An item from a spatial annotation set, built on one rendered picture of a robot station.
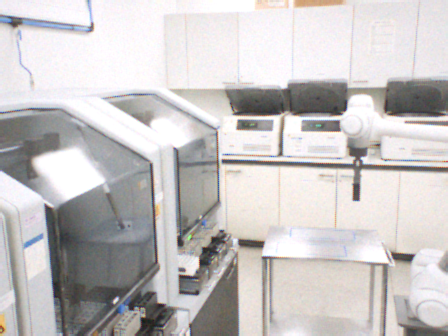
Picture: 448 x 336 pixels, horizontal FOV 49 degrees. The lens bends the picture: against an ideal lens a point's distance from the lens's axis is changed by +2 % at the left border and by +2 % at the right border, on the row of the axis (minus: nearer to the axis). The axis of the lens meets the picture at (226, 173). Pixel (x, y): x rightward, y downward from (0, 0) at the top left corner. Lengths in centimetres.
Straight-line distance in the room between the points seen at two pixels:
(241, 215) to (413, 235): 152
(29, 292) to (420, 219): 365
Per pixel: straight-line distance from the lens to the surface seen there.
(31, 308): 132
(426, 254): 217
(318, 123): 433
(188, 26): 481
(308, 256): 242
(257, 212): 454
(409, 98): 464
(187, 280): 222
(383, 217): 445
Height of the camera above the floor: 176
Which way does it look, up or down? 13 degrees down
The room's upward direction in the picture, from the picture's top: 1 degrees counter-clockwise
